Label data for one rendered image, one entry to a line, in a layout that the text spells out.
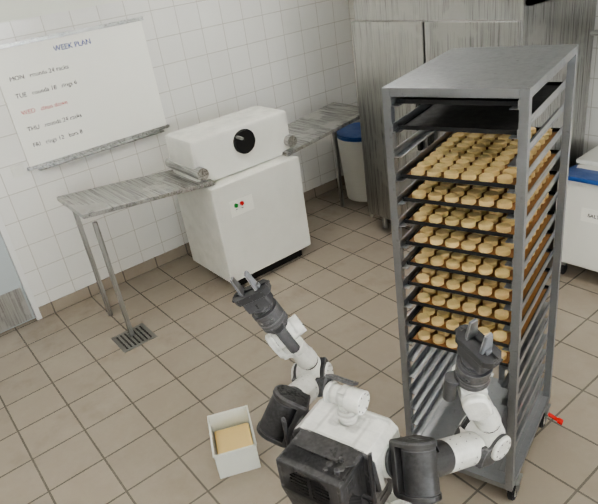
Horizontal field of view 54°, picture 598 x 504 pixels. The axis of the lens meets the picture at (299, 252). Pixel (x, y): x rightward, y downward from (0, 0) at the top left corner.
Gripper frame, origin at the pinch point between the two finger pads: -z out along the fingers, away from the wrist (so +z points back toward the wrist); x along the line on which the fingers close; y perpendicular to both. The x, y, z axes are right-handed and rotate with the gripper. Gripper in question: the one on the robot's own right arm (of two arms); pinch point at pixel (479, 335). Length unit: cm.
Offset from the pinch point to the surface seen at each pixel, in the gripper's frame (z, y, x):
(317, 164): 252, 161, 357
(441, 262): 55, 43, 57
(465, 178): 19, 52, 58
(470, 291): 62, 46, 44
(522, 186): 13, 57, 39
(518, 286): 48, 52, 29
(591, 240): 175, 207, 90
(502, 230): 34, 55, 42
